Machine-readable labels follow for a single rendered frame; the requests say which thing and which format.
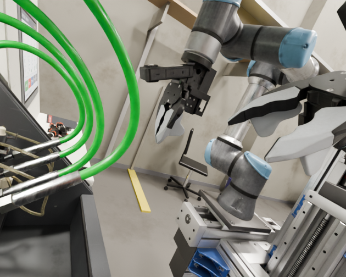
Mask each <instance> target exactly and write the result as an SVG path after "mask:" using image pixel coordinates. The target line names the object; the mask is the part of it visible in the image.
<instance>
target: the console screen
mask: <svg viewBox="0 0 346 277"><path fill-rule="evenodd" d="M16 8H17V19H18V20H20V21H22V22H23V23H25V24H27V25H28V26H30V27H31V28H33V29H35V30H36V31H37V20H36V19H35V18H34V17H32V16H31V15H30V14H29V13H28V12H27V11H26V10H24V9H23V8H22V7H21V6H19V5H18V4H16ZM18 41H19V42H22V43H25V44H28V45H30V46H33V47H35V48H37V41H36V40H34V39H33V38H32V37H30V36H28V35H27V34H25V33H23V32H22V31H20V30H18ZM19 63H20V85H21V102H22V104H23V105H24V106H25V108H26V109H28V107H29V105H30V104H31V102H32V101H33V99H34V98H35V96H36V95H37V93H38V59H37V56H36V55H34V54H32V53H29V52H27V51H23V50H20V49H19Z"/></svg>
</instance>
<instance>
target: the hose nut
mask: <svg viewBox="0 0 346 277"><path fill-rule="evenodd" d="M13 194H14V193H13ZM13 194H11V195H8V196H5V197H2V198H0V213H1V214H4V213H6V212H9V211H11V210H13V209H17V208H19V207H17V206H15V205H14V203H13V200H12V196H13Z"/></svg>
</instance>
